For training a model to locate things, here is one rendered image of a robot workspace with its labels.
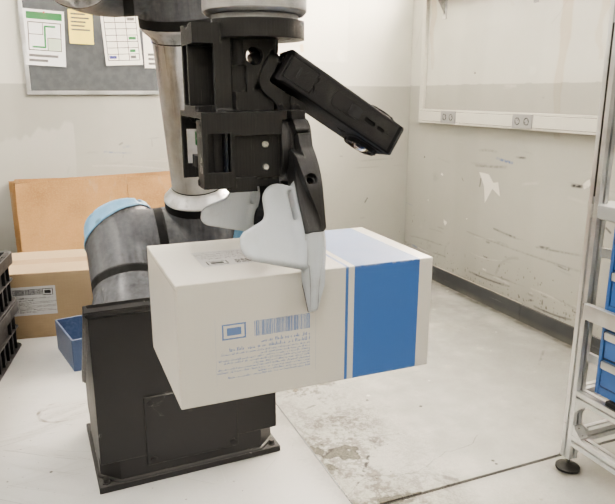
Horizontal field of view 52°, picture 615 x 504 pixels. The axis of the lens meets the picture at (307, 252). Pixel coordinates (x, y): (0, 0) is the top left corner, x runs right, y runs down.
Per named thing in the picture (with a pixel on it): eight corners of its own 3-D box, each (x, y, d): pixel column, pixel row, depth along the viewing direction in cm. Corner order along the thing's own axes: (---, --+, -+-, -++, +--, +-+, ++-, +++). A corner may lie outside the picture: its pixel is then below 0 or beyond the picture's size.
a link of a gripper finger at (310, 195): (289, 250, 45) (265, 146, 48) (311, 248, 46) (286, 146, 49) (309, 224, 41) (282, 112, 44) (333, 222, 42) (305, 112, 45)
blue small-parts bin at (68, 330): (142, 330, 153) (140, 303, 152) (165, 350, 141) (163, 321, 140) (57, 348, 143) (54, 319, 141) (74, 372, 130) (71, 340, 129)
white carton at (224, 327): (359, 316, 61) (361, 226, 59) (427, 364, 51) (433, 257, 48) (153, 346, 54) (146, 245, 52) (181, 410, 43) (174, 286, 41)
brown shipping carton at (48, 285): (-13, 342, 146) (-21, 276, 142) (6, 311, 167) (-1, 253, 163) (121, 330, 153) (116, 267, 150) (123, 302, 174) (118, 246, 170)
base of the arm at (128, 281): (188, 341, 107) (177, 290, 111) (183, 305, 93) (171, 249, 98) (97, 362, 103) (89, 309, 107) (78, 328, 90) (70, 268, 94)
